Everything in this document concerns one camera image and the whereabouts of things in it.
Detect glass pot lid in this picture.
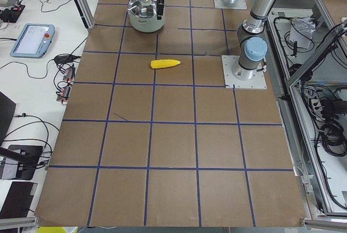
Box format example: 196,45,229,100
128,0,157,18

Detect yellow corn cob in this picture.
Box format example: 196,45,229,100
150,59,181,69

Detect pale green cooking pot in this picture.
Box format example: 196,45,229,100
128,11,165,33

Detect blue teach pendant near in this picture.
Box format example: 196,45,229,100
10,23,55,59

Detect crumpled white paper bag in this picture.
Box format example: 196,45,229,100
289,17,316,49

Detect black cable bundle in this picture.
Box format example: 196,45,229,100
316,120,347,158

